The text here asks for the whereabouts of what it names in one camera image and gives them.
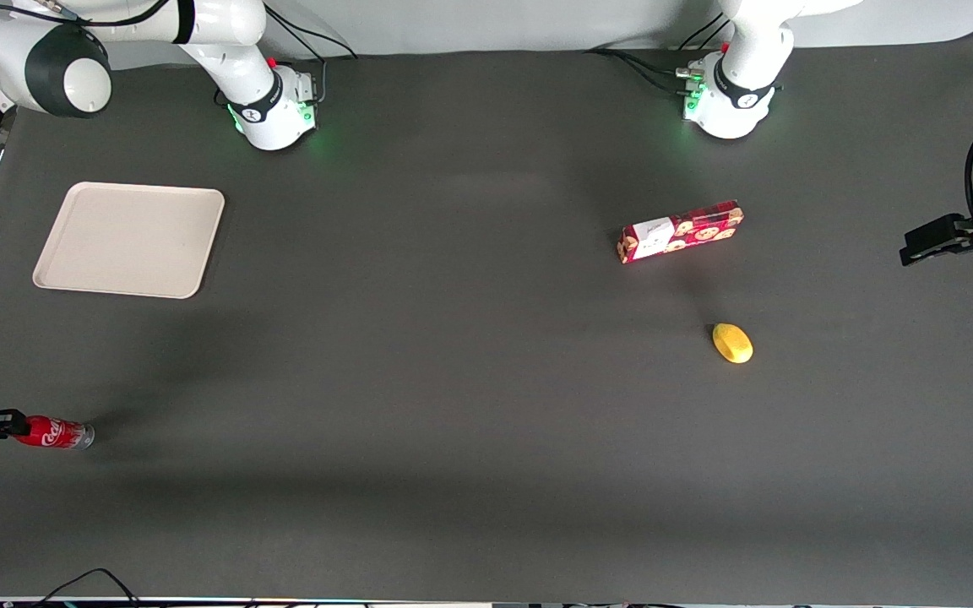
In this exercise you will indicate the red soda can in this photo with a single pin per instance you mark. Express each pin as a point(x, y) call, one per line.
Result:
point(56, 432)

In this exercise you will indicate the red cookie box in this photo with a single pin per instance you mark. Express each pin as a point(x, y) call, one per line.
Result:
point(681, 232)

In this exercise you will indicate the white rectangular plastic tray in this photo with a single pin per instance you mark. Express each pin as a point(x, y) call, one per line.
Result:
point(127, 241)

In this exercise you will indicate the yellow lemon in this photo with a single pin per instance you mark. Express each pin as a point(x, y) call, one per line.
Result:
point(732, 343)

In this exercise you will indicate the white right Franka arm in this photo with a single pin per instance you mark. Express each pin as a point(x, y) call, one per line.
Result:
point(225, 51)

